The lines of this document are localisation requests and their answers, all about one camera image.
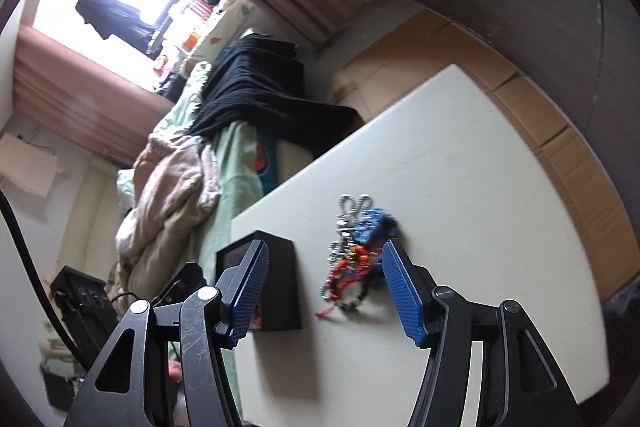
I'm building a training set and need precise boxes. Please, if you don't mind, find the black knitted blanket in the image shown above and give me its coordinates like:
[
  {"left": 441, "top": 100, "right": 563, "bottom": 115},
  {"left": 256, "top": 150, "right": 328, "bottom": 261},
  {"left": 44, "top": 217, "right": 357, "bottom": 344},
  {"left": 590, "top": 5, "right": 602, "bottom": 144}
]
[{"left": 189, "top": 34, "right": 359, "bottom": 144}]

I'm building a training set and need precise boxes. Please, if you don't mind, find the dark beaded bracelet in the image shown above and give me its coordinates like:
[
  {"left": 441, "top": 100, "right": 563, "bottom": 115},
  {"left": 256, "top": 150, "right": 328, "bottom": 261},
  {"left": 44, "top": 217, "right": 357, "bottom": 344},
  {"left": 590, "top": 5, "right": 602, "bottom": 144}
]
[{"left": 339, "top": 276, "right": 384, "bottom": 313}]

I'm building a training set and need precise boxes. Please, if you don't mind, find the black hanging garment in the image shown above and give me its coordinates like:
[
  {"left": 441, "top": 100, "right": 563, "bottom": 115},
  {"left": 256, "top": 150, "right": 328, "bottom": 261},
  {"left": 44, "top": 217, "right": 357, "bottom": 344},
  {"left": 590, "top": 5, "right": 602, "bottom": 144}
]
[{"left": 75, "top": 0, "right": 157, "bottom": 56}]

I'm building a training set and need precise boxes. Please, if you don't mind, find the flattened cardboard sheet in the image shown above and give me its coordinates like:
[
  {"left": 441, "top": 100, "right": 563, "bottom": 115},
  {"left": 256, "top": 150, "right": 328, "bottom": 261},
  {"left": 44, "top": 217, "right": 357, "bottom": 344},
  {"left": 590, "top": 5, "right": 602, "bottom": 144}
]
[{"left": 327, "top": 9, "right": 640, "bottom": 304}]

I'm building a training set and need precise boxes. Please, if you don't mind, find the light green bed sheet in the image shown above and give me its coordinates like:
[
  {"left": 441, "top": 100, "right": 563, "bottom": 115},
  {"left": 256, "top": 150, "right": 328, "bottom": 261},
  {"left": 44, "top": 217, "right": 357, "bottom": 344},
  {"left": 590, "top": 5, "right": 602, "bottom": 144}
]
[{"left": 150, "top": 62, "right": 266, "bottom": 423}]

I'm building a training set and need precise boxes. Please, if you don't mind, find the black jewelry box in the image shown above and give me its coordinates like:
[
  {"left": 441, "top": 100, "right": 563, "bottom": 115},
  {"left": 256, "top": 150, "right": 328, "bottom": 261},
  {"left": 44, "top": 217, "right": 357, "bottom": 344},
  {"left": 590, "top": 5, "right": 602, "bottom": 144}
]
[{"left": 215, "top": 230, "right": 304, "bottom": 333}]

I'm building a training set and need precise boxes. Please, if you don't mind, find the beige fluffy blanket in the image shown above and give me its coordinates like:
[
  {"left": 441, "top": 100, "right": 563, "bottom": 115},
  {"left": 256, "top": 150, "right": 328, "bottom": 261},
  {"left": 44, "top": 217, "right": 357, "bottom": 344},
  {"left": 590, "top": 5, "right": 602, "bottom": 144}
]
[{"left": 115, "top": 136, "right": 224, "bottom": 304}]

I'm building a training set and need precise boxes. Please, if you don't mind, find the black bin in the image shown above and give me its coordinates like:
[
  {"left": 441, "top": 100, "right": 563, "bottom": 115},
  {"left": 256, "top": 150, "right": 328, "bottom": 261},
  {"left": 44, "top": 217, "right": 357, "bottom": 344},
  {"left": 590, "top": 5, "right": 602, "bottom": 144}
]
[{"left": 39, "top": 358, "right": 77, "bottom": 411}]

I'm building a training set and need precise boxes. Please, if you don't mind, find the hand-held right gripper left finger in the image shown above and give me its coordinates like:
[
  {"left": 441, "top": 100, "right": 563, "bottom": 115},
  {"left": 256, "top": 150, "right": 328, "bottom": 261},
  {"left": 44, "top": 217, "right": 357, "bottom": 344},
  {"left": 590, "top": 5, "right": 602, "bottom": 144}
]
[{"left": 64, "top": 239, "right": 271, "bottom": 427}]

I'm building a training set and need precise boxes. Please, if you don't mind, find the blue beaded bracelet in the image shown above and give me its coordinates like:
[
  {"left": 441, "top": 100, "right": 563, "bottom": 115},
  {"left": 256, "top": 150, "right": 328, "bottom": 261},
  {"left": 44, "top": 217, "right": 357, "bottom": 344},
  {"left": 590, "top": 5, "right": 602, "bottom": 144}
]
[{"left": 349, "top": 206, "right": 402, "bottom": 250}]

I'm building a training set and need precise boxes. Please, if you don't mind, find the black electronic device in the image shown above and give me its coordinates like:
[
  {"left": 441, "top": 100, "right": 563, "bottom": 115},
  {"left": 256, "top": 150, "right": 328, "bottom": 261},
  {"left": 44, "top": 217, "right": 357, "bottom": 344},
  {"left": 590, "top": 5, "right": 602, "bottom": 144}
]
[{"left": 49, "top": 265, "right": 122, "bottom": 359}]

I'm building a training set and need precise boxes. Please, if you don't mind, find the orange and teal cushion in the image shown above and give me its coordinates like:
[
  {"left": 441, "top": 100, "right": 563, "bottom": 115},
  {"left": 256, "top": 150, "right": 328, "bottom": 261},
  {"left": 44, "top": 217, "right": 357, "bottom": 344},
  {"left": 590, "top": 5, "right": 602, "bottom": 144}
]
[{"left": 251, "top": 138, "right": 282, "bottom": 198}]

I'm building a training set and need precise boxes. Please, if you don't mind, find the white printed quilt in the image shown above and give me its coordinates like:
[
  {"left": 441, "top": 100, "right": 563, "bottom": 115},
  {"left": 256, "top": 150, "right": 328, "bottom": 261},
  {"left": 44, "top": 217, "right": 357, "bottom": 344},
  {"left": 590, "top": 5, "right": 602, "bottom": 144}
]
[{"left": 189, "top": 0, "right": 262, "bottom": 64}]

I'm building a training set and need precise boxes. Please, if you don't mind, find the beige paper on wall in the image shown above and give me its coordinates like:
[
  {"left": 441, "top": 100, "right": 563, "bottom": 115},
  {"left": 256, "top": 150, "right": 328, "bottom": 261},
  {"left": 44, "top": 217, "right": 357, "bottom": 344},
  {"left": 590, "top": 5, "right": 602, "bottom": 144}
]
[{"left": 0, "top": 132, "right": 69, "bottom": 198}]

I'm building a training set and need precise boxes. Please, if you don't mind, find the black cable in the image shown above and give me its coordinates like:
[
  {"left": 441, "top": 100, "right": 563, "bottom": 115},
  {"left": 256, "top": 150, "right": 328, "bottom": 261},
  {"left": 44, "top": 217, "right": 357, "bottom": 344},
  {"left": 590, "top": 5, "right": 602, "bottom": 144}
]
[{"left": 0, "top": 191, "right": 87, "bottom": 370}]

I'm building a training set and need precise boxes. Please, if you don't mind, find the red beaded bracelet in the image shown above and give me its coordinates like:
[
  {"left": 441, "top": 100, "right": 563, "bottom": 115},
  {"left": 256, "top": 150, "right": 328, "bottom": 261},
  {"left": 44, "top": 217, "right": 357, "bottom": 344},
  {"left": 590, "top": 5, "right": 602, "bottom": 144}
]
[{"left": 314, "top": 241, "right": 387, "bottom": 319}]

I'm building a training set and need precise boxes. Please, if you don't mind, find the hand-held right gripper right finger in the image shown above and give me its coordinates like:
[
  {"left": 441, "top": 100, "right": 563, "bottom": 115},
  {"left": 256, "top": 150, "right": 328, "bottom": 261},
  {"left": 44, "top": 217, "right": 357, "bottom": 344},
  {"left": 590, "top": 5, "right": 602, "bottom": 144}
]
[{"left": 380, "top": 239, "right": 587, "bottom": 427}]

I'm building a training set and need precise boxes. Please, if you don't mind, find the silver ball chain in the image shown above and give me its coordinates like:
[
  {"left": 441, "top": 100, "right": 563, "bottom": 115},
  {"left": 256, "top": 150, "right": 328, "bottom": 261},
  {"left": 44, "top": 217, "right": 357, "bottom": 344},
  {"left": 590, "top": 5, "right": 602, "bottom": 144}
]
[{"left": 335, "top": 194, "right": 376, "bottom": 234}]

